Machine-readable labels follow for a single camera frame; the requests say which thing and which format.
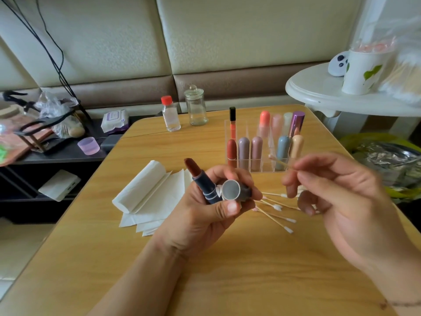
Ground person's right hand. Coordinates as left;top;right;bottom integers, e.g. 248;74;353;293
283;152;421;280

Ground person's left hand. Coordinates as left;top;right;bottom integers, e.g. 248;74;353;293
154;164;264;257

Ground red lipstick navy tube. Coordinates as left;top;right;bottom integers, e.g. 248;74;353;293
184;158;223;205

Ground stack of white tissues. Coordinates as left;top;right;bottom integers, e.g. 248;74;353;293
112;160;195;236

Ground navy lipstick cap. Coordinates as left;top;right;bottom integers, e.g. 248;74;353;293
220;180;253;202

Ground white tissue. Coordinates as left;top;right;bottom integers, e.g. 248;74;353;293
112;160;168;214

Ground red lipstick mauve tube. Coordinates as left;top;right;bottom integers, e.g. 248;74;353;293
238;136;251;171

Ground red lipstick dusty pink tube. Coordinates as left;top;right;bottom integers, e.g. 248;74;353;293
250;135;263;172

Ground clear acrylic lipstick organizer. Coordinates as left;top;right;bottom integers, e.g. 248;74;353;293
228;106;306;172

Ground person's left forearm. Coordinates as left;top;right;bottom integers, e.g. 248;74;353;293
89;243;188;316

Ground person's right forearm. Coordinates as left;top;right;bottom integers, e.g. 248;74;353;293
375;247;421;316

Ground yellow-green bin with bag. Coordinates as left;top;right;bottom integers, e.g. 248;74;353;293
339;133;421;201

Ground clear bottle red cap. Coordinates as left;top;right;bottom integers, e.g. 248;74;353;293
161;95;182;133

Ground glass jar with lid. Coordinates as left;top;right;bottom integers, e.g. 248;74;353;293
184;85;209;126

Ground wet wipes pack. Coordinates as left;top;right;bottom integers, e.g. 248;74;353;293
101;109;130;133

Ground small purple plastic cup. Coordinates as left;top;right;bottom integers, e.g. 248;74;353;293
77;136;101;156

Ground white round side table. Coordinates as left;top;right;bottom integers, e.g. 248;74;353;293
285;62;421;118

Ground white power bank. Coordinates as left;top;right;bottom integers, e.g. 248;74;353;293
37;169;81;202

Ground white mug green leaf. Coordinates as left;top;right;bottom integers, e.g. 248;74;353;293
342;43;396;96

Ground black low shelf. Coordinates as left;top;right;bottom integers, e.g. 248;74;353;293
0;118;162;224

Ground white panda figure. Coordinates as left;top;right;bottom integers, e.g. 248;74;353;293
328;52;350;78

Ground crumpled clear plastic bag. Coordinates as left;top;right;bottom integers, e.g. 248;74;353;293
36;89;86;139

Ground pink tray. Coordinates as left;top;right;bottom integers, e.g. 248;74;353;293
0;115;57;167

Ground beige padded backrest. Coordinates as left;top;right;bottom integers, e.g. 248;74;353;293
0;0;366;112

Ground jar with wooden lid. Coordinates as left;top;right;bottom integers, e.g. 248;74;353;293
0;105;21;119

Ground black clip tool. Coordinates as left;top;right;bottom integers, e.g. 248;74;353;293
2;90;37;109

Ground thin wrist bracelet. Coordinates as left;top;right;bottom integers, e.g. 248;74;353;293
382;299;421;308

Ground black cables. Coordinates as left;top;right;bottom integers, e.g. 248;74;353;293
0;0;89;119

